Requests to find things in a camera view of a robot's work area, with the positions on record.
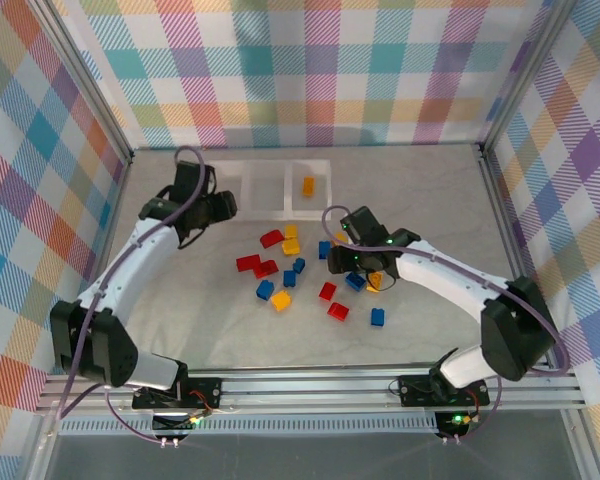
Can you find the flat yellow lego brick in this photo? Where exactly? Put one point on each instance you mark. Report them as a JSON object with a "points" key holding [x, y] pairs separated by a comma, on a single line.
{"points": [[308, 186]]}

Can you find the left aluminium frame post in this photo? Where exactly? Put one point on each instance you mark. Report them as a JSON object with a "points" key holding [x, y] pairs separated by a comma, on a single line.
{"points": [[87, 85]]}

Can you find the right aluminium frame post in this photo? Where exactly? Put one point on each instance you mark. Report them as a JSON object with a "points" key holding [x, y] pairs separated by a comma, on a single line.
{"points": [[525, 75]]}

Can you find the aluminium floor rail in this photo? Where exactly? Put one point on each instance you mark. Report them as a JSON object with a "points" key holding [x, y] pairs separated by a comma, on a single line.
{"points": [[117, 192], [497, 205]]}

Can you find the red sloped lego brick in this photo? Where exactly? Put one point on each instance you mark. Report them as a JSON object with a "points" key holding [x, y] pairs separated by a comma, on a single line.
{"points": [[271, 238]]}

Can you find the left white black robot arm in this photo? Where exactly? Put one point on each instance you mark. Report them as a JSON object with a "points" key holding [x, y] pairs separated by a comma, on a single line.
{"points": [[120, 270]]}

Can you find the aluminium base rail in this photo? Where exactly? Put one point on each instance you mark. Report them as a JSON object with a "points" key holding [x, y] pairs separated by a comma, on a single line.
{"points": [[305, 392]]}

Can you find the right aluminium floor rail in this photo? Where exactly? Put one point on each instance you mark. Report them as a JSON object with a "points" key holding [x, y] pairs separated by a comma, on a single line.
{"points": [[497, 205]]}

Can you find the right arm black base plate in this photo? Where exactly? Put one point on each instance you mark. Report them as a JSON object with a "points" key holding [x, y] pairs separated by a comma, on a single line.
{"points": [[415, 390]]}

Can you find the yellow lego brick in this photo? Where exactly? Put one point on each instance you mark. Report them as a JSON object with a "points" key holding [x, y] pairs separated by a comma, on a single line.
{"points": [[281, 301], [340, 239], [291, 231], [291, 247], [374, 281], [308, 186]]}

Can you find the white bin for blue bricks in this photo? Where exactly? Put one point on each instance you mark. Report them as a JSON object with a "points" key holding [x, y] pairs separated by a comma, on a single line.
{"points": [[265, 190]]}

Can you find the aluminium frame post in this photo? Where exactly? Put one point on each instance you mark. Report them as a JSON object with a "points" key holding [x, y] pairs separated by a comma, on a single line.
{"points": [[87, 85], [525, 75]]}

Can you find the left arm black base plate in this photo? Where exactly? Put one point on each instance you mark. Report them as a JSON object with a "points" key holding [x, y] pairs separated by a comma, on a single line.
{"points": [[205, 392]]}

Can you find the left aluminium floor rail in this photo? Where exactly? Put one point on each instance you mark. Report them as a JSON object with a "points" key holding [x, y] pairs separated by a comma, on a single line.
{"points": [[117, 192]]}

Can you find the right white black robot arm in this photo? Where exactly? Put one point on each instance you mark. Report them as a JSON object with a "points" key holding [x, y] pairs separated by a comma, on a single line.
{"points": [[445, 275]]}

